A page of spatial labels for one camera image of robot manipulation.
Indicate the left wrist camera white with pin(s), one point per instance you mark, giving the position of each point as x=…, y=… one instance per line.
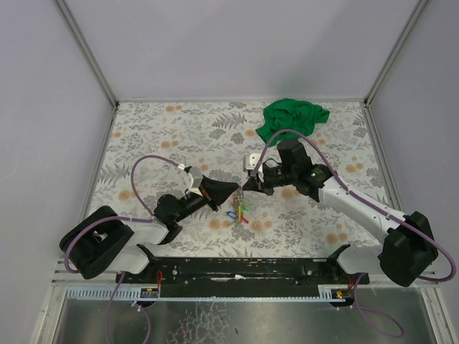
x=194, y=179

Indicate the green crumpled cloth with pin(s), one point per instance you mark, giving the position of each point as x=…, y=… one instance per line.
x=298, y=115

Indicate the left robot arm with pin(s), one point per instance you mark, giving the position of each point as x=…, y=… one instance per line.
x=107, y=241

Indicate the red key tag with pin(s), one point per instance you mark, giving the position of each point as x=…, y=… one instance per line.
x=244, y=219

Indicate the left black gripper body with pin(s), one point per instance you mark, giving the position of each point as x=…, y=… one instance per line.
x=209, y=193

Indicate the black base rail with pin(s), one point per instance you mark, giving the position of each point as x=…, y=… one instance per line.
x=240, y=277

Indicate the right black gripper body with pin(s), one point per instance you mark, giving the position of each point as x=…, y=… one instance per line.
x=267, y=185

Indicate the blue key tag on ring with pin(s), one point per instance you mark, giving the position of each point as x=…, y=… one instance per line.
x=232, y=215

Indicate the grey cable duct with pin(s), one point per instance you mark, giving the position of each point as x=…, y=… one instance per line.
x=105, y=293

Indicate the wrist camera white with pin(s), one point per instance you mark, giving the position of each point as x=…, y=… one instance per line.
x=194, y=179
x=252, y=166

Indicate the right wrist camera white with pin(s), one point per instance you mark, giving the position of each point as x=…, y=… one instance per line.
x=252, y=166

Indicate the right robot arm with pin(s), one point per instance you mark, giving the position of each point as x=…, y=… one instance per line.
x=405, y=246

